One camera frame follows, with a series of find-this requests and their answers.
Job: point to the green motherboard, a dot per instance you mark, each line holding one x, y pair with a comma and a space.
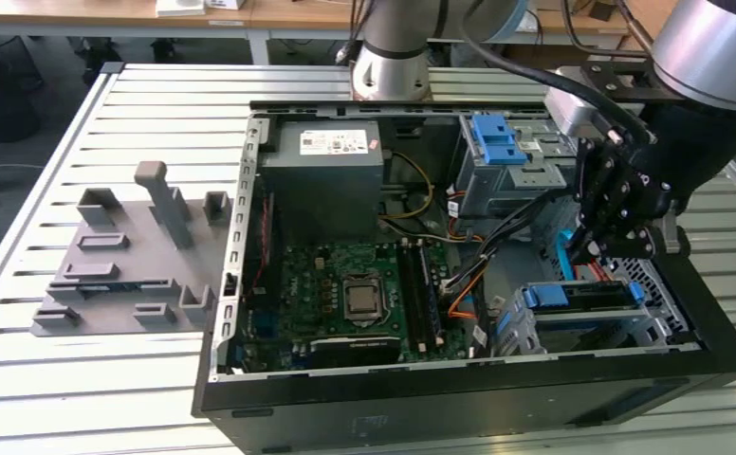
309, 284

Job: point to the metal optical drive cage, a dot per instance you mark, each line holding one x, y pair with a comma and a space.
501, 189

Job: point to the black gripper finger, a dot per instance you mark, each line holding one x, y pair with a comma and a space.
602, 199
637, 242

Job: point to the black open PC case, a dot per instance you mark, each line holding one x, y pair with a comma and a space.
406, 407

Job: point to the hard disk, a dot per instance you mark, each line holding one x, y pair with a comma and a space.
549, 296

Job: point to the grey parts rack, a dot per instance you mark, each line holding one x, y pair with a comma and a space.
134, 265

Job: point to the blue drive latch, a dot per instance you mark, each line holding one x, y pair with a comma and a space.
495, 142

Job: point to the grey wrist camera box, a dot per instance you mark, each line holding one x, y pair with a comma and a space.
571, 111

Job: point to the black camera bracket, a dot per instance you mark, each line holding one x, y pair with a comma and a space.
602, 76

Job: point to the black RAM stick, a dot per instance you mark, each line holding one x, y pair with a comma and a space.
415, 294

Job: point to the silver CPU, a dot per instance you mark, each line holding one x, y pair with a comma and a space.
363, 299

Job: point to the black graphics card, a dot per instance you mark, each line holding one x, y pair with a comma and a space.
353, 350

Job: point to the white box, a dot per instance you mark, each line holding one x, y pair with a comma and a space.
182, 8

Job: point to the metal disk bay cage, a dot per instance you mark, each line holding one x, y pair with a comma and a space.
517, 332

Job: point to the wooden desk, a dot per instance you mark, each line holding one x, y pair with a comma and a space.
90, 19

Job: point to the grey power supply unit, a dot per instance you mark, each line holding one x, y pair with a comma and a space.
325, 199

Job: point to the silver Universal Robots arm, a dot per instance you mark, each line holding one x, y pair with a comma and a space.
394, 71

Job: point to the black mesh bin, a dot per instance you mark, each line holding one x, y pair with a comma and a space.
2, 90

